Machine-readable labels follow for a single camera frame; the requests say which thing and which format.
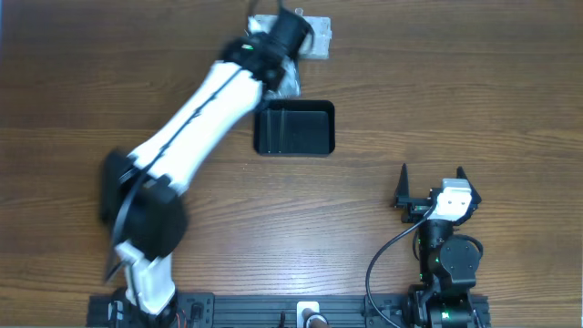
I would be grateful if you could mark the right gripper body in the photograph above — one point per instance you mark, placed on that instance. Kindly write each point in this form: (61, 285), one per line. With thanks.
(414, 205)

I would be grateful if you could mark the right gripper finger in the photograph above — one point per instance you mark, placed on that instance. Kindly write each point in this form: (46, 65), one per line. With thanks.
(473, 191)
(403, 184)

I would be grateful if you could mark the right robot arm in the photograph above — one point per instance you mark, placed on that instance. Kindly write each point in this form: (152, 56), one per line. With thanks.
(451, 264)

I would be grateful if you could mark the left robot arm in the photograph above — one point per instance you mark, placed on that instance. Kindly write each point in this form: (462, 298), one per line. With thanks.
(205, 114)

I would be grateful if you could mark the black tray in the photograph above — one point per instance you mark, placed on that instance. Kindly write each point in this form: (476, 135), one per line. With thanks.
(309, 132)

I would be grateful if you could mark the clear test tube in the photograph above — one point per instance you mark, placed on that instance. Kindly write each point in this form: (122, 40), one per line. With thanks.
(299, 11)
(282, 132)
(268, 132)

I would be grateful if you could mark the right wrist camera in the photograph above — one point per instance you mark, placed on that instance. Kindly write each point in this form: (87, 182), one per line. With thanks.
(451, 199)

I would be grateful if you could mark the mounting rail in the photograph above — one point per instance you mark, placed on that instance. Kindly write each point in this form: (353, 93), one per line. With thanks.
(255, 312)

